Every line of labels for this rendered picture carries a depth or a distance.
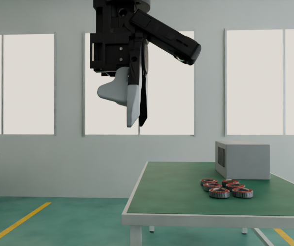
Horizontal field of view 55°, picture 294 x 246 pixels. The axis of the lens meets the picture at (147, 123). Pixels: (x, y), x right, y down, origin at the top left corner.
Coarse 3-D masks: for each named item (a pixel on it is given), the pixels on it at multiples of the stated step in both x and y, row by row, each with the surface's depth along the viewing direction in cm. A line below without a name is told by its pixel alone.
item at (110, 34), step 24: (96, 0) 43; (120, 0) 42; (144, 0) 42; (96, 24) 45; (120, 24) 43; (96, 48) 43; (120, 48) 42; (144, 48) 41; (96, 72) 44; (144, 72) 45
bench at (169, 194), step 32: (160, 192) 169; (192, 192) 169; (256, 192) 169; (288, 192) 169; (128, 224) 129; (160, 224) 128; (192, 224) 127; (224, 224) 126; (256, 224) 125; (288, 224) 125
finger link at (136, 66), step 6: (138, 42) 40; (138, 48) 40; (132, 54) 39; (138, 54) 39; (132, 60) 39; (138, 60) 38; (132, 66) 38; (138, 66) 38; (132, 72) 38; (138, 72) 38; (132, 78) 38; (138, 78) 38; (138, 84) 38
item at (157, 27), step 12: (144, 12) 42; (132, 24) 42; (144, 24) 42; (156, 24) 42; (156, 36) 42; (168, 36) 41; (180, 36) 41; (168, 48) 43; (180, 48) 41; (192, 48) 41; (180, 60) 43; (192, 60) 42
